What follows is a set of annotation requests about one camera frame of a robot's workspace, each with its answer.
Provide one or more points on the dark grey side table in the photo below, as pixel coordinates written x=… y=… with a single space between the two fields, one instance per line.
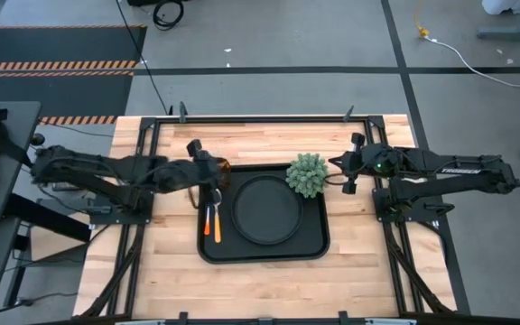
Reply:
x=12 y=126

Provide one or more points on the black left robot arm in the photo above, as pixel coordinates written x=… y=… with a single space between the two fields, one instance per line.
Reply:
x=102 y=171

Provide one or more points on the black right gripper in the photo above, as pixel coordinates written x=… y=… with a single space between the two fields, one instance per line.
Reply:
x=373 y=162

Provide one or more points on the black plastic tray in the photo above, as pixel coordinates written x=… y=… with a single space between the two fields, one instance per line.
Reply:
x=224 y=248

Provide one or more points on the black table-level camera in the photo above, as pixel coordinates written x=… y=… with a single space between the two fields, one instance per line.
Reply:
x=265 y=322

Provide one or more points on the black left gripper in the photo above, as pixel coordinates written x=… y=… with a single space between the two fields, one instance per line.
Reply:
x=197 y=173

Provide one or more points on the green plant in white pot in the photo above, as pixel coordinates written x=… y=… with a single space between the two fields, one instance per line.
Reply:
x=307 y=175

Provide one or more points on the black round plate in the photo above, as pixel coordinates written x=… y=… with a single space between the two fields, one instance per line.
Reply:
x=266 y=210

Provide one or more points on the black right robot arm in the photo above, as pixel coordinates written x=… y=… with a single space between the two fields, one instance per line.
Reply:
x=458 y=173

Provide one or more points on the black hazard-striped floor mat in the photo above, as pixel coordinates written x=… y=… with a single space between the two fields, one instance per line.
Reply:
x=48 y=95
x=61 y=45

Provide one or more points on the amber glass cup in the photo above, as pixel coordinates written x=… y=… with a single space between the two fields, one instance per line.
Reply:
x=226 y=173

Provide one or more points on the small black ball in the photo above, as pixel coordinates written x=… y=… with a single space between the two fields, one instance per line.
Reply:
x=37 y=139

